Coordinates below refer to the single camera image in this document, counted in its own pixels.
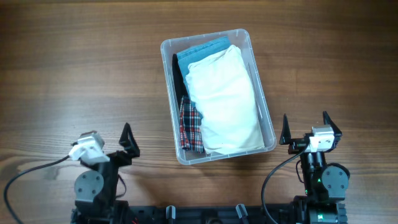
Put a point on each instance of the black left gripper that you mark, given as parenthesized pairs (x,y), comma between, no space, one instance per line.
(129,148)

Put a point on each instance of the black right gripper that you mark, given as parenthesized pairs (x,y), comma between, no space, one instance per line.
(337,134)

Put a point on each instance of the plaid cloth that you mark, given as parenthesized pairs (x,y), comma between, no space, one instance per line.
(190,121)

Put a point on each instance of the black cloth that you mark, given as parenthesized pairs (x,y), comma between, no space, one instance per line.
(180,89)

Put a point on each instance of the cream cloth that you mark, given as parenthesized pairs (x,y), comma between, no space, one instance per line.
(221,89)

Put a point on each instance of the blue denim jeans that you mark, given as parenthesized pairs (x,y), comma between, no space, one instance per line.
(199,52)

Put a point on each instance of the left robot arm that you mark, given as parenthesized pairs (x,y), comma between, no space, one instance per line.
(96,198)

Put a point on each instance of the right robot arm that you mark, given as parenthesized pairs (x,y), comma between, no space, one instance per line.
(325,189)

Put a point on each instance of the clear plastic storage bin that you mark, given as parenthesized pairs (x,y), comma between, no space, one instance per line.
(241,39)

